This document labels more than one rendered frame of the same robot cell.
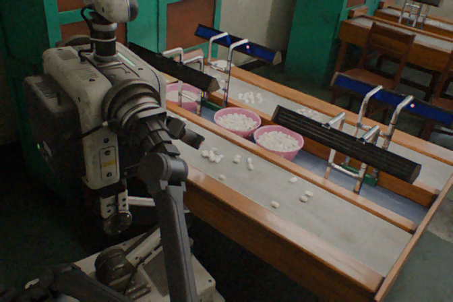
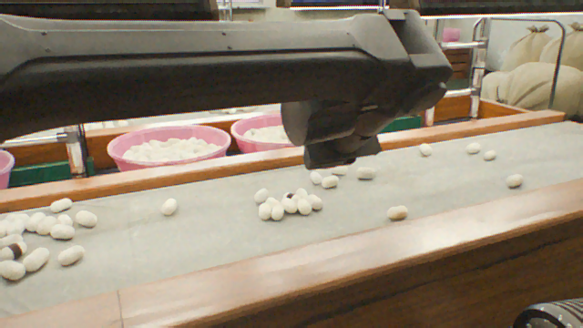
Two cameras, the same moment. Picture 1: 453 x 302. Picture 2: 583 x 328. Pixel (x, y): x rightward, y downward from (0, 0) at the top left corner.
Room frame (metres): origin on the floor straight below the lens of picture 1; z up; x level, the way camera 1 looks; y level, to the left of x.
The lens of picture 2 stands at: (1.39, 0.64, 1.08)
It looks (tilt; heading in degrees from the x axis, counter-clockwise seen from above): 21 degrees down; 300
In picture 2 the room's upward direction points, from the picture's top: straight up
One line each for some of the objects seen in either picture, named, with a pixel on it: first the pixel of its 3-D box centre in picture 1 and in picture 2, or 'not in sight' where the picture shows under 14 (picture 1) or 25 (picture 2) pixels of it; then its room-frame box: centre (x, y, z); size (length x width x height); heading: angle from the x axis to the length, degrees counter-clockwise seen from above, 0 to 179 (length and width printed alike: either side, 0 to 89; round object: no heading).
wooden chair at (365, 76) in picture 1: (367, 79); not in sight; (3.66, -1.24, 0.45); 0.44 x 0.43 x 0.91; 45
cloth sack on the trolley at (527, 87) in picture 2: not in sight; (536, 91); (1.44, -3.09, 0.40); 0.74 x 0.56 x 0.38; 51
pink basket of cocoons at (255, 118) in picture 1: (236, 125); (172, 160); (2.10, -0.06, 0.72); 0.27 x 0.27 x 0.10
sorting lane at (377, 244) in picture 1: (221, 160); (302, 203); (1.73, 0.01, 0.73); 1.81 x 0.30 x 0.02; 54
